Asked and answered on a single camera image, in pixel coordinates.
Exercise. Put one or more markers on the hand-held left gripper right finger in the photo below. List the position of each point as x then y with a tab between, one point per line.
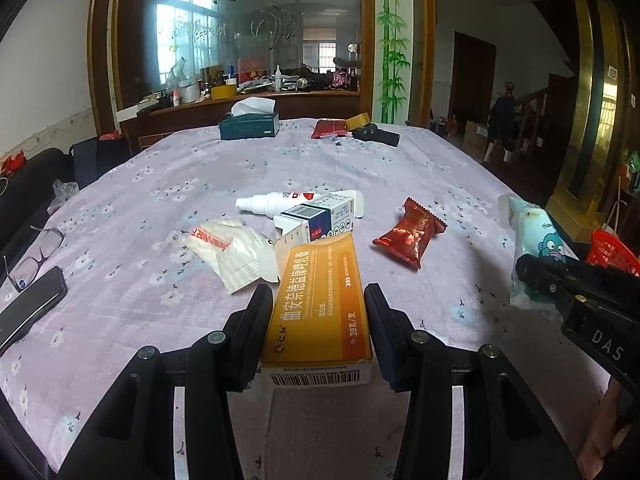
380	320

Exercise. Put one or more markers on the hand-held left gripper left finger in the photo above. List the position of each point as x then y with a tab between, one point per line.
257	320

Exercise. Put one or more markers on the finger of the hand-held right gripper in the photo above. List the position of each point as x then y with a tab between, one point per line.
542	275

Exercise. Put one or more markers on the cartoon wet wipes pack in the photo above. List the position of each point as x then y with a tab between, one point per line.
530	230

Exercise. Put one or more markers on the orange medicine box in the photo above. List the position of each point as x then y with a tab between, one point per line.
320	300

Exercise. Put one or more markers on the red plastic basket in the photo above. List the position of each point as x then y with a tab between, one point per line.
610	255

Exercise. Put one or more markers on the white pouch red label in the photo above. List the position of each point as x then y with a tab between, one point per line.
235	255

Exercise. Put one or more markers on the red snack packet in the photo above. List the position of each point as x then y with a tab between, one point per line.
407	235

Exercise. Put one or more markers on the white spray bottle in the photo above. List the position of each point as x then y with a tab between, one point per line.
260	203

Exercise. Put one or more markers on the white medicine box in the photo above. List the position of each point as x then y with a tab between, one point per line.
310	215

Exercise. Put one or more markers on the person's right hand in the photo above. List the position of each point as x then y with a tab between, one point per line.
610	435

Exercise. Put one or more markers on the brown cardboard box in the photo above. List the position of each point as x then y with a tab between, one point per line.
477	140

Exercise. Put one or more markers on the wooden staircase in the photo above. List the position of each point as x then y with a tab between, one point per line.
545	115

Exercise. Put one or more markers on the dark hanging jacket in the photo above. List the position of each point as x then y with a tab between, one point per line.
502	120

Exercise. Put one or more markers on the gold column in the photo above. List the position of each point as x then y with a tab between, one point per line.
585	110

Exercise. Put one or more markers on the black case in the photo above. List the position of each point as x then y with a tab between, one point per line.
377	136

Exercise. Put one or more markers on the teal tissue box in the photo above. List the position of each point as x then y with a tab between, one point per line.
250	127

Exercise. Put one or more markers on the dark red flat packet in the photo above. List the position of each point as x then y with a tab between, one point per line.
329	128

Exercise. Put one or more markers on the brown tape roll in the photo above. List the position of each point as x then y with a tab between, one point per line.
357	121

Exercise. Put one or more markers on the dark wooden door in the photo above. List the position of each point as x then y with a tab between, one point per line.
472	80

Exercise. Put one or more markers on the white tissue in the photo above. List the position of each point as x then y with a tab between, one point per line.
255	106

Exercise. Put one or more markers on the wooden sideboard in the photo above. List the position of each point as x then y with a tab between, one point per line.
190	112

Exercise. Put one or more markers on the dark blue bag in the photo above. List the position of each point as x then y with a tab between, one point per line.
97	160

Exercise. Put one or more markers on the black smartphone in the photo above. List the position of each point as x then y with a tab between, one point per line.
30	305

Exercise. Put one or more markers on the clear crumpled plastic bag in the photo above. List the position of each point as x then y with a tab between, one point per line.
64	195

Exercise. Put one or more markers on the red plastic bag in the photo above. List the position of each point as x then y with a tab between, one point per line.
11	162
110	136

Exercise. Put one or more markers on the eyeglasses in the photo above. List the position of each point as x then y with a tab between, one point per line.
22	272

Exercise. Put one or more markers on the white dropper bottle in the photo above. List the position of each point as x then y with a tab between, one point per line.
277	79

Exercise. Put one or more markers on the black sofa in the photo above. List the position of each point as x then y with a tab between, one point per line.
30	190

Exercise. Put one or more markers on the bamboo wall decal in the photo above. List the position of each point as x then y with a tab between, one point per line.
392	35

